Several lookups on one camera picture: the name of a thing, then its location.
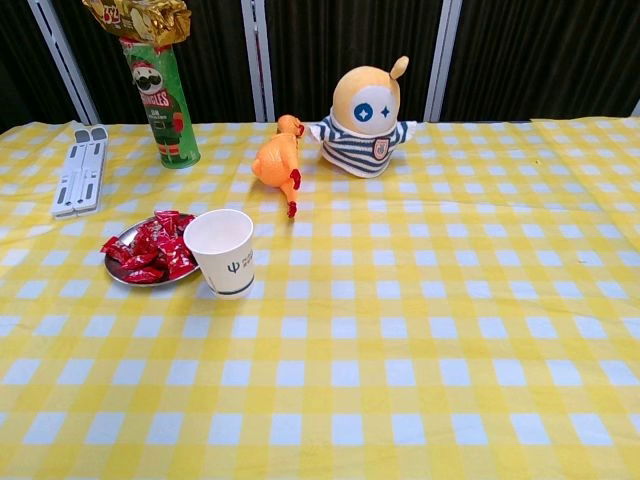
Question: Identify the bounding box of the yellow white checked tablecloth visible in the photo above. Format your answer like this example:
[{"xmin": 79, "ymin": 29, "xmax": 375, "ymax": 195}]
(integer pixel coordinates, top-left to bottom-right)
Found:
[{"xmin": 0, "ymin": 117, "xmax": 640, "ymax": 480}]

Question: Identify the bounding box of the gold snack bag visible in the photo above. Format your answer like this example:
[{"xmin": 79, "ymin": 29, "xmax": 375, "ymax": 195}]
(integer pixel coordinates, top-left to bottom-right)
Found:
[{"xmin": 82, "ymin": 0, "xmax": 192, "ymax": 44}]

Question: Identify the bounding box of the round silver metal plate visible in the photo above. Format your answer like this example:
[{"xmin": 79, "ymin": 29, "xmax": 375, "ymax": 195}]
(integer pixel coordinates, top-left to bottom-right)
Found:
[{"xmin": 102, "ymin": 213, "xmax": 201, "ymax": 289}]

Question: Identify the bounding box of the green Pringles can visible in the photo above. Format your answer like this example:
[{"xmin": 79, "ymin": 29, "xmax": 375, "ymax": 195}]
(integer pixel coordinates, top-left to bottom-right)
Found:
[{"xmin": 119, "ymin": 37, "xmax": 202, "ymax": 170}]

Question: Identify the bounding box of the egg-shaped striped plush toy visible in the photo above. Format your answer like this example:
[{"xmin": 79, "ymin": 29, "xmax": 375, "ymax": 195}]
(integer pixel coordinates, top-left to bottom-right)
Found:
[{"xmin": 307, "ymin": 55, "xmax": 419, "ymax": 180}]

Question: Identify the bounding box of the orange rubber chicken toy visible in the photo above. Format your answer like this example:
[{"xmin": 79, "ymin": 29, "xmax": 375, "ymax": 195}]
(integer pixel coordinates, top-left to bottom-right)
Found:
[{"xmin": 251, "ymin": 114, "xmax": 305, "ymax": 219}]

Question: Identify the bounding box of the white paper cup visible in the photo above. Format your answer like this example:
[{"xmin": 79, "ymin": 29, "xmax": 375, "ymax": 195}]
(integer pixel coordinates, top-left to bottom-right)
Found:
[{"xmin": 182, "ymin": 208, "xmax": 255, "ymax": 300}]

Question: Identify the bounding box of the white metal frame post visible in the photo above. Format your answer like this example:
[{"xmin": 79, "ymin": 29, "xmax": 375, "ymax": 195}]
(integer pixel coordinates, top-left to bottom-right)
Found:
[
  {"xmin": 27, "ymin": 0, "xmax": 101, "ymax": 126},
  {"xmin": 241, "ymin": 0, "xmax": 276, "ymax": 123},
  {"xmin": 423, "ymin": 0, "xmax": 464, "ymax": 123}
]

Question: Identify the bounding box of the white folding stand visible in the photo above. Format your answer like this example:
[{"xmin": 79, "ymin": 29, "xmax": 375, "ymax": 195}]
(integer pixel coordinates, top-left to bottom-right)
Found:
[{"xmin": 51, "ymin": 124, "xmax": 109, "ymax": 220}]

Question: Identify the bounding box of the black pleated curtain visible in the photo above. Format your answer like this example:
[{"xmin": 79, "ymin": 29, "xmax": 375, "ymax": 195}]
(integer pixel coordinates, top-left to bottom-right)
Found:
[
  {"xmin": 49, "ymin": 0, "xmax": 259, "ymax": 126},
  {"xmin": 264, "ymin": 0, "xmax": 444, "ymax": 123},
  {"xmin": 442, "ymin": 0, "xmax": 640, "ymax": 123},
  {"xmin": 0, "ymin": 0, "xmax": 84, "ymax": 134}
]

